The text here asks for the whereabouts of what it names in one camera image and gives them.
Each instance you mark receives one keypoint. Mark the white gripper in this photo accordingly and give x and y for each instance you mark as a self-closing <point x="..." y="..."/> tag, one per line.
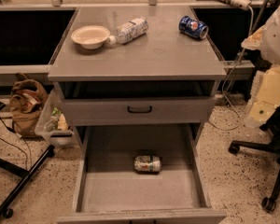
<point x="276" y="36"/>

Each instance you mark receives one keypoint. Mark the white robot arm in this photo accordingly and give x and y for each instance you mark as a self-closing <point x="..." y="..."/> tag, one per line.
<point x="266" y="39"/>

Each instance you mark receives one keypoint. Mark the blue pepsi can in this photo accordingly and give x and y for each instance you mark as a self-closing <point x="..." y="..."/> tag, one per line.
<point x="193" y="28"/>

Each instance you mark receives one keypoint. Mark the grey drawer cabinet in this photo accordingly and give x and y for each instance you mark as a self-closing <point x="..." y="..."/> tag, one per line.
<point x="163" y="63"/>

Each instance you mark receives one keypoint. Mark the closed grey top drawer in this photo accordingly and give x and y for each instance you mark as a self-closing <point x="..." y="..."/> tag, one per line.
<point x="85" y="112"/>

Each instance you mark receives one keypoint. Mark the open grey middle drawer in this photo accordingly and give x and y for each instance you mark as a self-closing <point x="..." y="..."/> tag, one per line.
<point x="110" y="191"/>

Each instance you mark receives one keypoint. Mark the clear plastic water bottle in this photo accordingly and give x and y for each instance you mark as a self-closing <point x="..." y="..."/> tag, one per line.
<point x="129" y="31"/>

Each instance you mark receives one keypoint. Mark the white paper bowl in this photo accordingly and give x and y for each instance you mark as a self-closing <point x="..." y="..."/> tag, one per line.
<point x="90" y="37"/>

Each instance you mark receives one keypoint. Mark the brown fabric bag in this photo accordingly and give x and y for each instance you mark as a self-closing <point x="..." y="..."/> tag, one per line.
<point x="27" y="100"/>

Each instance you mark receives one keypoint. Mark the black chair base left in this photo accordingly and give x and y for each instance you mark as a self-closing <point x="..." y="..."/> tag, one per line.
<point x="24" y="174"/>

